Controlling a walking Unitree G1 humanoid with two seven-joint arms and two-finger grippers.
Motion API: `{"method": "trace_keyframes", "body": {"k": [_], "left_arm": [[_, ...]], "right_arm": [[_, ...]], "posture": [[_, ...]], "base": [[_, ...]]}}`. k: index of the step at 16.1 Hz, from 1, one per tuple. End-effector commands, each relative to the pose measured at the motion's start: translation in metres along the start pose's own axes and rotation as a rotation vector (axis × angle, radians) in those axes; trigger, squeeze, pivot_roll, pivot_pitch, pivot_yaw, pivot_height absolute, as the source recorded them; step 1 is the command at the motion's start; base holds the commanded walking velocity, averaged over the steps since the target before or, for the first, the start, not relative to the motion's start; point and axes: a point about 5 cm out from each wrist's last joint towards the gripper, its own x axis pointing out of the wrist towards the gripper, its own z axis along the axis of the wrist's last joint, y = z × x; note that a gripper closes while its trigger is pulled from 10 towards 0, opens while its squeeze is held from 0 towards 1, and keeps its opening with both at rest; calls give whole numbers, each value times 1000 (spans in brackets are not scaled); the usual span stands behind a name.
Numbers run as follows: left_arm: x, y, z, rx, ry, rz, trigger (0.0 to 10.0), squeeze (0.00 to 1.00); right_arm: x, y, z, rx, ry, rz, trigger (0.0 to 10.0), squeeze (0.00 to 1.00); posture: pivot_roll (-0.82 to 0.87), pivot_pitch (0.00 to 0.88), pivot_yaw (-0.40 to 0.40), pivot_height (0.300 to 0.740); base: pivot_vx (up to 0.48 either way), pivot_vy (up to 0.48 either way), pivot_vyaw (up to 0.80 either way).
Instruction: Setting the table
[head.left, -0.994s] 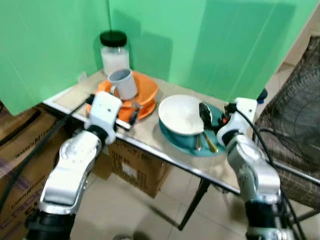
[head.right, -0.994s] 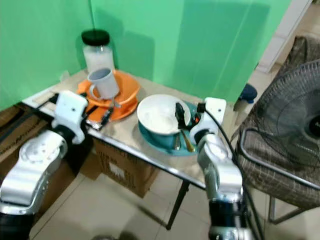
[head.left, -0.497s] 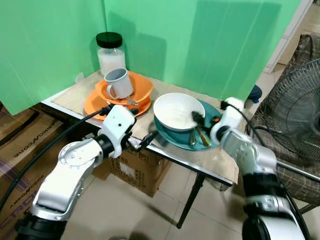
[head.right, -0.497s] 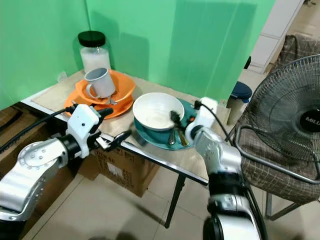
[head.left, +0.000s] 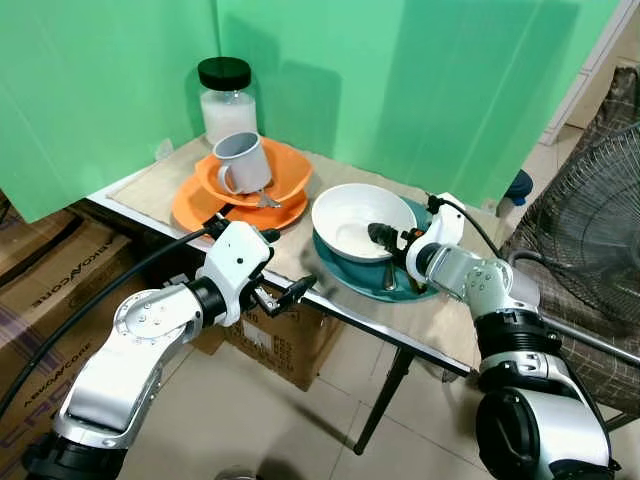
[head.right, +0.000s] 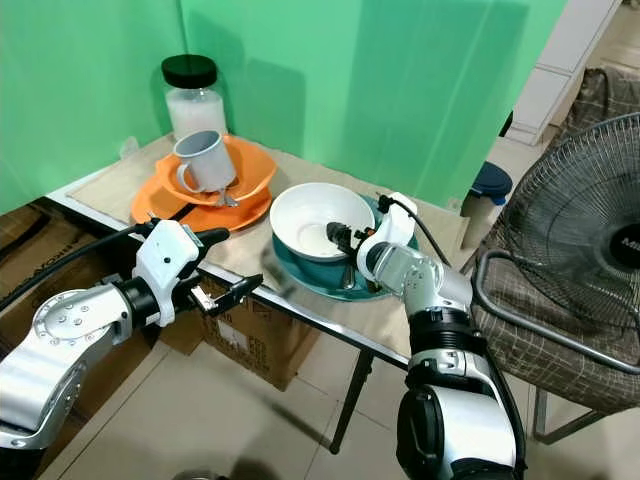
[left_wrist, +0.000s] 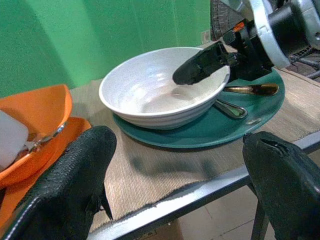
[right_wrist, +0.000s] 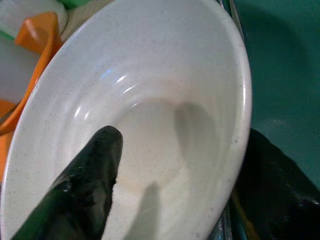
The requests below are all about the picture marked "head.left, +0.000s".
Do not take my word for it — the white bowl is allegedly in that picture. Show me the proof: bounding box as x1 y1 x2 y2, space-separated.
311 182 420 264

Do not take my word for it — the folding table with black legs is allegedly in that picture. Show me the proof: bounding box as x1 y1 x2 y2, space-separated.
84 134 640 457

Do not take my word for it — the teal plate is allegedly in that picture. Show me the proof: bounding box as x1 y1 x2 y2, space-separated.
311 196 442 302

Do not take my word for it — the small cardboard box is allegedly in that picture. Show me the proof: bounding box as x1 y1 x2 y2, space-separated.
193 298 347 392

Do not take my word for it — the small orange plate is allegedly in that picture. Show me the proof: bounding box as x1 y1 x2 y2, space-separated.
194 137 314 209

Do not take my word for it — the grey mug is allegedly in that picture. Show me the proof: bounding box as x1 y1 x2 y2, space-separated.
212 131 274 197

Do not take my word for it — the large orange plate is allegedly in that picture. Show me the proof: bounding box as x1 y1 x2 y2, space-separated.
170 178 310 234

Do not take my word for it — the glass jar with black lid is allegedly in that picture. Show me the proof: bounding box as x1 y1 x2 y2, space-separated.
197 57 259 147

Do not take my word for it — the wide green screen panel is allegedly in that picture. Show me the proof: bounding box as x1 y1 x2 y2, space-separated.
214 0 627 208

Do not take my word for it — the large printed cardboard box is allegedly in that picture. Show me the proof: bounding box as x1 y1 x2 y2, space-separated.
0 204 206 473

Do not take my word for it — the narrow green screen panel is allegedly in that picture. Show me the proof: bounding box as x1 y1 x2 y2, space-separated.
0 0 223 224

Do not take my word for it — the white cabinet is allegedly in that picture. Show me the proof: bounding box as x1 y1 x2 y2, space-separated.
544 0 640 143

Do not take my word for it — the checkered fabric chair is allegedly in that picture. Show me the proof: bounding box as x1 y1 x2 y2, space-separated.
520 64 640 413

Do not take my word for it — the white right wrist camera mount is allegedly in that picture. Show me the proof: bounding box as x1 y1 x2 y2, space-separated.
404 192 467 285

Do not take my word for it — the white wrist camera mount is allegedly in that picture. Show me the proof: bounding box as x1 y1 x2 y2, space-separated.
404 192 467 285
199 219 274 328

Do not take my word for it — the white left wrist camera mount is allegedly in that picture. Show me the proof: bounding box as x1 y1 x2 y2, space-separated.
199 219 274 328

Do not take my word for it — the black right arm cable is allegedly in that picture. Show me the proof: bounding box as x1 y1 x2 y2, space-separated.
428 194 504 259

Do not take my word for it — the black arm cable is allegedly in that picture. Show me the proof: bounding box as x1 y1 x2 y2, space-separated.
0 224 219 421
428 194 504 259

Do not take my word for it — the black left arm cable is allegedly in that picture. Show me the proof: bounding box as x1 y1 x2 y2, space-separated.
0 224 219 421

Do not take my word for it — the black wire fan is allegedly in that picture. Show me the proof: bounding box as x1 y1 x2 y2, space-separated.
500 124 640 413

